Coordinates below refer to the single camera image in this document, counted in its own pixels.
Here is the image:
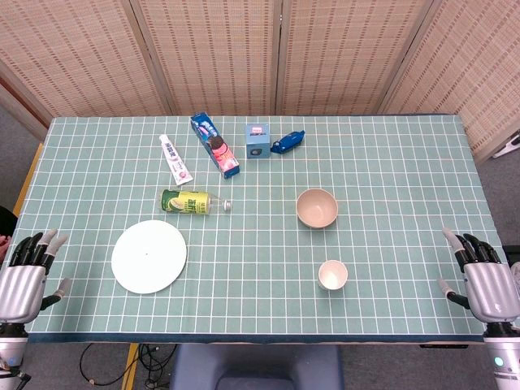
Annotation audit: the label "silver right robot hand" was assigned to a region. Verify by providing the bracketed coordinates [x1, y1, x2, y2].
[437, 226, 520, 325]

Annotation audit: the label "green grid tablecloth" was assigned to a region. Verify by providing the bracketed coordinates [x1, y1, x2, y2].
[0, 113, 511, 345]

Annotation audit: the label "person in dark clothing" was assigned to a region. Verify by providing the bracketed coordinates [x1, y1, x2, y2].
[0, 205, 20, 265]

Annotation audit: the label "blue snack packet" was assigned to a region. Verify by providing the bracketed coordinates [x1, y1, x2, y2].
[270, 129, 306, 155]

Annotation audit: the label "blue Oreo cookie box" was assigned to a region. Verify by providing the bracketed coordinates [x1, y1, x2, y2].
[190, 112, 241, 180]

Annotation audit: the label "small light blue box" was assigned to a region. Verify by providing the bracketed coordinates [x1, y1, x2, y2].
[245, 123, 272, 160]

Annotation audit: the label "white round plate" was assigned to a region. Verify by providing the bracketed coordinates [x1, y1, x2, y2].
[110, 219, 189, 295]

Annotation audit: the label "green label tea bottle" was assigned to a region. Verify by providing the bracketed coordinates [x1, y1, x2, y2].
[158, 188, 233, 217]

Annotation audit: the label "beige bowl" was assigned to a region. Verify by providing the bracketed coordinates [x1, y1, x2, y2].
[295, 188, 340, 232]

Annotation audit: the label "bamboo folding screen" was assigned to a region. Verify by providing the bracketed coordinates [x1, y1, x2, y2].
[0, 0, 520, 163]

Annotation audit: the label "white paper cup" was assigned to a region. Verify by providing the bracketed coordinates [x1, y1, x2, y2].
[317, 259, 349, 292]

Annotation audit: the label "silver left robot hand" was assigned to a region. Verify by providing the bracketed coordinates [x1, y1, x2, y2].
[0, 228, 72, 325]

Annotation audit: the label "white stand foot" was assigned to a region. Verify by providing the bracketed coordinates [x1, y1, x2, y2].
[492, 133, 520, 160]

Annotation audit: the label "dark blue chair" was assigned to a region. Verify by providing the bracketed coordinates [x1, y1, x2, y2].
[169, 344, 345, 390]

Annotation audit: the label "black floor cables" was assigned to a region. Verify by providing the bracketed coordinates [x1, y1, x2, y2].
[79, 343, 180, 390]

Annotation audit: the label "white toothpaste tube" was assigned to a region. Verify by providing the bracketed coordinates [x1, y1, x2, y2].
[158, 134, 193, 187]

